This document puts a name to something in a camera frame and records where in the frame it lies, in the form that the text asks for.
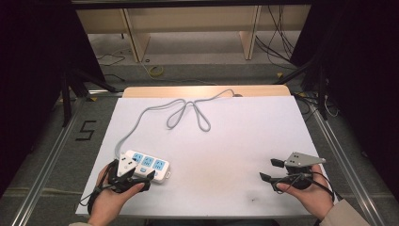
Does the beige wooden desk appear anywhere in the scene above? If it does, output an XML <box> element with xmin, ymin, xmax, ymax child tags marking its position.
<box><xmin>71</xmin><ymin>0</ymin><xmax>313</xmax><ymax>64</ymax></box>

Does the black metal stand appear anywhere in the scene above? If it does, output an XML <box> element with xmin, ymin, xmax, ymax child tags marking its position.
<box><xmin>60</xmin><ymin>69</ymin><xmax>119</xmax><ymax>128</ymax></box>
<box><xmin>276</xmin><ymin>59</ymin><xmax>329</xmax><ymax>121</ymax></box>

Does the person's left hand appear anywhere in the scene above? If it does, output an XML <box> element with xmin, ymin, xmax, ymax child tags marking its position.
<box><xmin>88</xmin><ymin>162</ymin><xmax>146</xmax><ymax>226</ymax></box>

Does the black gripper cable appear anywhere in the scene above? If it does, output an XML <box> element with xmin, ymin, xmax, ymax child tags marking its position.
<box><xmin>78</xmin><ymin>159</ymin><xmax>119</xmax><ymax>217</ymax></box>
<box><xmin>273</xmin><ymin>171</ymin><xmax>344</xmax><ymax>202</ymax></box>

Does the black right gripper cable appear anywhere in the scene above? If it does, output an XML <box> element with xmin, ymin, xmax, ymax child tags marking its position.
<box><xmin>273</xmin><ymin>171</ymin><xmax>344</xmax><ymax>202</ymax></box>

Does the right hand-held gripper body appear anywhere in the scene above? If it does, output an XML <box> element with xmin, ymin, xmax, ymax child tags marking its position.
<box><xmin>275</xmin><ymin>152</ymin><xmax>327</xmax><ymax>190</ymax></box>

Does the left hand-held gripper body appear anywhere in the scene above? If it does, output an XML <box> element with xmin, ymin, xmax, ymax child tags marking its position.
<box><xmin>107</xmin><ymin>151</ymin><xmax>151</xmax><ymax>194</ymax></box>

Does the white table sheet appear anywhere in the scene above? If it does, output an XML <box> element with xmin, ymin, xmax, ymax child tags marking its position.
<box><xmin>74</xmin><ymin>95</ymin><xmax>329</xmax><ymax>219</ymax></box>

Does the bundle of black cables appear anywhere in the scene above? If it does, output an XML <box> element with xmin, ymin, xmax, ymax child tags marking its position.
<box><xmin>254</xmin><ymin>4</ymin><xmax>297</xmax><ymax>69</ymax></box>

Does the person's right hand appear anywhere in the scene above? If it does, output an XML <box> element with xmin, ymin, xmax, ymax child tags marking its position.
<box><xmin>276</xmin><ymin>164</ymin><xmax>335</xmax><ymax>221</ymax></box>

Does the white power strip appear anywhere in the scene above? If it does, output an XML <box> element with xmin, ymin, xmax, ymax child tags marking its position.
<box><xmin>124</xmin><ymin>149</ymin><xmax>172</xmax><ymax>185</ymax></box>

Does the person's right beige sleeve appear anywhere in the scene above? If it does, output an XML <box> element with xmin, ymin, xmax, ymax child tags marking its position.
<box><xmin>319</xmin><ymin>199</ymin><xmax>372</xmax><ymax>226</ymax></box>

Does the black curtain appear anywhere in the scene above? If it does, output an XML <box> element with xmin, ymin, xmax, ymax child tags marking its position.
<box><xmin>0</xmin><ymin>0</ymin><xmax>106</xmax><ymax>196</ymax></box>
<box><xmin>290</xmin><ymin>0</ymin><xmax>399</xmax><ymax>202</ymax></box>

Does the wooden table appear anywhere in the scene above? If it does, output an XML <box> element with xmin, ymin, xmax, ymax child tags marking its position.
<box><xmin>121</xmin><ymin>84</ymin><xmax>292</xmax><ymax>99</ymax></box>

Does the yellow cable coil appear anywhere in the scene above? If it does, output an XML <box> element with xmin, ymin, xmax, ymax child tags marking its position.
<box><xmin>148</xmin><ymin>64</ymin><xmax>166</xmax><ymax>78</ymax></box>

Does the grey power strip cord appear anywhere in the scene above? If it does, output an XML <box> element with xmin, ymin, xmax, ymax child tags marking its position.
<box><xmin>114</xmin><ymin>89</ymin><xmax>235</xmax><ymax>160</ymax></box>

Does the aluminium floor rail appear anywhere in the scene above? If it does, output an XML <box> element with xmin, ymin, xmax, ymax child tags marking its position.
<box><xmin>10</xmin><ymin>97</ymin><xmax>87</xmax><ymax>226</ymax></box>
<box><xmin>309</xmin><ymin>99</ymin><xmax>388</xmax><ymax>226</ymax></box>

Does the thin black floor cable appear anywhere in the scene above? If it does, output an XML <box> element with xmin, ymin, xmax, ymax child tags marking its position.
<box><xmin>96</xmin><ymin>53</ymin><xmax>126</xmax><ymax>83</ymax></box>

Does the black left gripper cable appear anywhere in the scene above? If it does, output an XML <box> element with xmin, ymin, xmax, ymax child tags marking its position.
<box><xmin>78</xmin><ymin>159</ymin><xmax>119</xmax><ymax>217</ymax></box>

